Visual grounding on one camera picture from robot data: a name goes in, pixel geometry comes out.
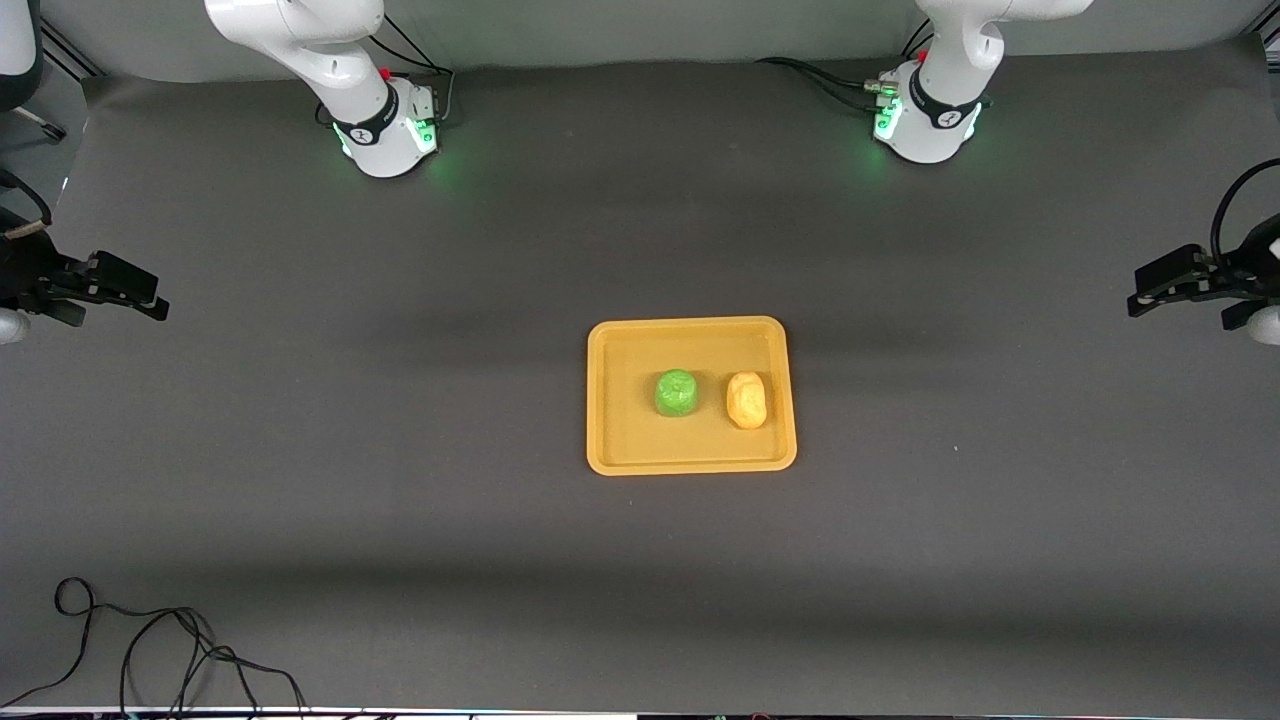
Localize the black arm base cables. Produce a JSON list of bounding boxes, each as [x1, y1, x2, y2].
[[368, 12, 458, 126], [755, 56, 896, 113]]

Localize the thin black cable on table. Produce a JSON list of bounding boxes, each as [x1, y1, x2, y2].
[[0, 577, 311, 720]]

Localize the green apple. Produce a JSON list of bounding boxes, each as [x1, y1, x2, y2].
[[654, 368, 699, 419]]

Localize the black right arm base cables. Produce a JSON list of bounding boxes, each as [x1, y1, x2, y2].
[[368, 12, 458, 126]]

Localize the black left arm base cables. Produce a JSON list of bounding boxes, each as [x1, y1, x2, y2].
[[755, 56, 896, 113]]

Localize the yellow rectangular tray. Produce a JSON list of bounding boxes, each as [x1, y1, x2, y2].
[[586, 316, 799, 476]]

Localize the dark grey table mat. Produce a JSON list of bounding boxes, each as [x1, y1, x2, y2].
[[0, 40, 1280, 716]]

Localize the yellow-brown potato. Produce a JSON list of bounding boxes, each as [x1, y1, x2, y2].
[[725, 371, 770, 430]]

